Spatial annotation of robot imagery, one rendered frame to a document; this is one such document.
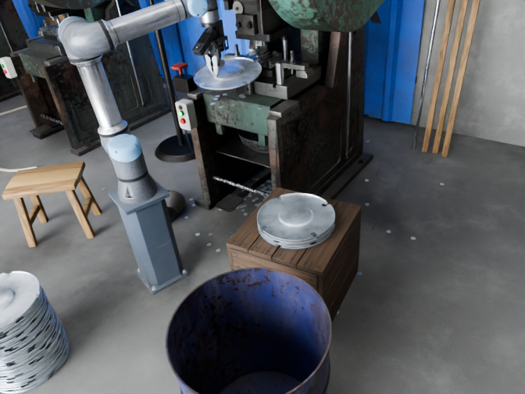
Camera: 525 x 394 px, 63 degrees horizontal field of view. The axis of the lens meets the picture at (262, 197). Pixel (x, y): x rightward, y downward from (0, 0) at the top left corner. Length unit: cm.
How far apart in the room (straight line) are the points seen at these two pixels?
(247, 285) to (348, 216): 54
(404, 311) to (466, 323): 22
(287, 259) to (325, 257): 13
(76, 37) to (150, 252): 85
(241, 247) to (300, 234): 21
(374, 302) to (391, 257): 28
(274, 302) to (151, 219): 66
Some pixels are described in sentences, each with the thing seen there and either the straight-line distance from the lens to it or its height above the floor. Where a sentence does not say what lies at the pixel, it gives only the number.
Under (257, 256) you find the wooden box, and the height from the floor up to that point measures 33.
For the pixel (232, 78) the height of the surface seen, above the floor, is 78.
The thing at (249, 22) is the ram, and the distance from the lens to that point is 196.
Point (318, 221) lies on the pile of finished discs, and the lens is 158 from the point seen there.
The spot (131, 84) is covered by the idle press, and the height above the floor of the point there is 31.
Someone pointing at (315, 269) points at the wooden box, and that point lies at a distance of 145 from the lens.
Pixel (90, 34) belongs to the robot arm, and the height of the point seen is 106.
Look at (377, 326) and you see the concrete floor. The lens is 176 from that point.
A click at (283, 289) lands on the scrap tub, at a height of 41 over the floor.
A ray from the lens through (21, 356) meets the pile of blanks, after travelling 175.
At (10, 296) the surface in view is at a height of 32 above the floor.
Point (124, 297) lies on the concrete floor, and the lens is 201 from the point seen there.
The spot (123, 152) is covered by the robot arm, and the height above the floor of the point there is 66.
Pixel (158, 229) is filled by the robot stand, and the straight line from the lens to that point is 180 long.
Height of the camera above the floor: 136
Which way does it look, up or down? 34 degrees down
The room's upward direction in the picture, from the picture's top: 6 degrees counter-clockwise
